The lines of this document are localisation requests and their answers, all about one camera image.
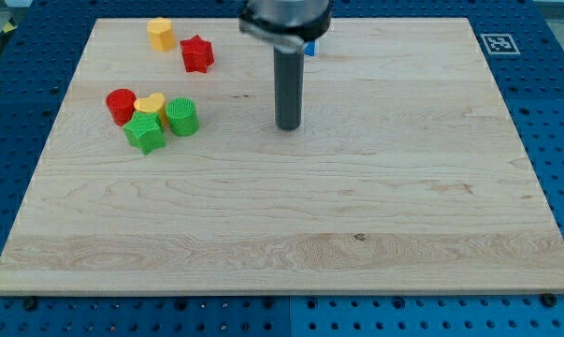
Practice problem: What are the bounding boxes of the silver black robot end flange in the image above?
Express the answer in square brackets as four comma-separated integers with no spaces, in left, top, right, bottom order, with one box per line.
[239,0,332,53]

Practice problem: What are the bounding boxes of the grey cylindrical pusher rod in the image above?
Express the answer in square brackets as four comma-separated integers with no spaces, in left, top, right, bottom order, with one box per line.
[273,48,304,130]

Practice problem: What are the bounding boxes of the red star block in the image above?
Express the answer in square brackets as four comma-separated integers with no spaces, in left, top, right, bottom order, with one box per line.
[180,35,214,73]

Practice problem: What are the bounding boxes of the green star block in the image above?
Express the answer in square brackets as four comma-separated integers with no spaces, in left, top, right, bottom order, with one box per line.
[123,110,166,155]

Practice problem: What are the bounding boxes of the blue block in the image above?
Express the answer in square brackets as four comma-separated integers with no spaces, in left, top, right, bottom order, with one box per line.
[304,40,316,57]

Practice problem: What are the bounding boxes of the green cylinder block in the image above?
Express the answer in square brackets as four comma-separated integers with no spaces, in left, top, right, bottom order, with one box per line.
[166,97,199,137]

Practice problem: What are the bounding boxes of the yellow hexagon block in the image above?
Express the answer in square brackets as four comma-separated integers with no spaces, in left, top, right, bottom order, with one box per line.
[147,17,176,51]

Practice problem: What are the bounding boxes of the yellow heart block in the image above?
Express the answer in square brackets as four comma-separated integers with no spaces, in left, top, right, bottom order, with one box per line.
[134,92,169,127]

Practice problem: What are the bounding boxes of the wooden board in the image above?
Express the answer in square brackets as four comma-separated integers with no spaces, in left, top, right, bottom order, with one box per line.
[0,18,564,296]

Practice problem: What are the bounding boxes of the red cylinder block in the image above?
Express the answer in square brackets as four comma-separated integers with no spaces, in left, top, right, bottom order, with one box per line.
[106,88,137,126]

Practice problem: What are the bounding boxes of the white fiducial marker tag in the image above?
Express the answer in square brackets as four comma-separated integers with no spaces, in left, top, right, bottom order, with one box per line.
[481,33,520,55]

